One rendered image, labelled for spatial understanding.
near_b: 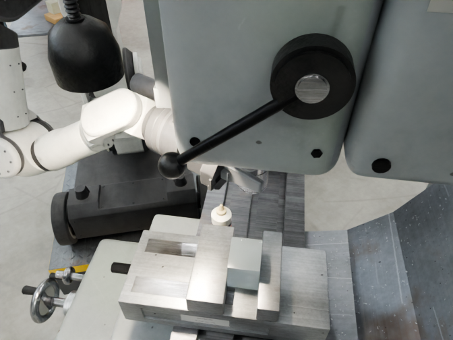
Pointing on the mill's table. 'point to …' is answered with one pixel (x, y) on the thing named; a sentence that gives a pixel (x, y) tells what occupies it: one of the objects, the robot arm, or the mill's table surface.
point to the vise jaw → (210, 270)
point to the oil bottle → (221, 216)
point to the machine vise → (276, 268)
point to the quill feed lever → (288, 92)
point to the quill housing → (255, 77)
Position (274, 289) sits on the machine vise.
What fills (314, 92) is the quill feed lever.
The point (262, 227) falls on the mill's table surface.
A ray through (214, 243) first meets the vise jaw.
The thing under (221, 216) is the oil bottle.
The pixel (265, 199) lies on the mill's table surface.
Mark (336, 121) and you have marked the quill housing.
